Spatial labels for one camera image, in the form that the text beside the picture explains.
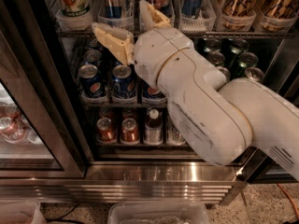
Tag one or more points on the clear plastic bin left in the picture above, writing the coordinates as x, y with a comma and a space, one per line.
24, 212

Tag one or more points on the orange can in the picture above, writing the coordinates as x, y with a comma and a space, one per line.
129, 131
105, 130

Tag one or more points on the left water bottle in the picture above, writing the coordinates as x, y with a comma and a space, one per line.
173, 135

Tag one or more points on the clear plastic bin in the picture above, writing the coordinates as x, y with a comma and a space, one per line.
24, 212
159, 212

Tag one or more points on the front left orange can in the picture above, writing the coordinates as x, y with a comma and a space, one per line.
105, 130

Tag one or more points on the front right pepsi can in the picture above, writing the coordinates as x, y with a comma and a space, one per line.
151, 93

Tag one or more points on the clear plastic bin centre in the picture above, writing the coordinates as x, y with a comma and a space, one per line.
159, 212

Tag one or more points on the steel fridge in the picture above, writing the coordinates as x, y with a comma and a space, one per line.
115, 172

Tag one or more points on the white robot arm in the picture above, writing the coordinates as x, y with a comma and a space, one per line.
218, 118

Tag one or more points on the front left pepsi can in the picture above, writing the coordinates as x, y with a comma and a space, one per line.
91, 81

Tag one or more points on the front middle green can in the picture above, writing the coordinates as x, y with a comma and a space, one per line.
225, 71

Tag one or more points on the glass fridge door left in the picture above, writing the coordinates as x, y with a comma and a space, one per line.
34, 140

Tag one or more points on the top wire shelf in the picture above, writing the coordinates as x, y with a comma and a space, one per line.
247, 35

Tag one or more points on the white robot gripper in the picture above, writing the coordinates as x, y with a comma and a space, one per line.
160, 51

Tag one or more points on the gold brown can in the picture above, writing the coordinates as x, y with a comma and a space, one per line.
279, 9
238, 8

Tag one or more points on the gold brown can left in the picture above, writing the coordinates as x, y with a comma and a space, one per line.
238, 8

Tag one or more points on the front right green can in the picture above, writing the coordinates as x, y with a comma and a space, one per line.
254, 73

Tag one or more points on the gold brown can right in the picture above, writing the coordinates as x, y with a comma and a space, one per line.
279, 9

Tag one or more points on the dark drink bottle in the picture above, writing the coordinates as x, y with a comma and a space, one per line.
153, 128

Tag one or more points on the front middle pepsi can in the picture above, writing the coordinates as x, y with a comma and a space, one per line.
123, 82

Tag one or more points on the front right orange can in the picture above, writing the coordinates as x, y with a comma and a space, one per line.
129, 131

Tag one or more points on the pepsi can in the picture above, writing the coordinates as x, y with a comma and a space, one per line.
123, 82
91, 81
151, 93

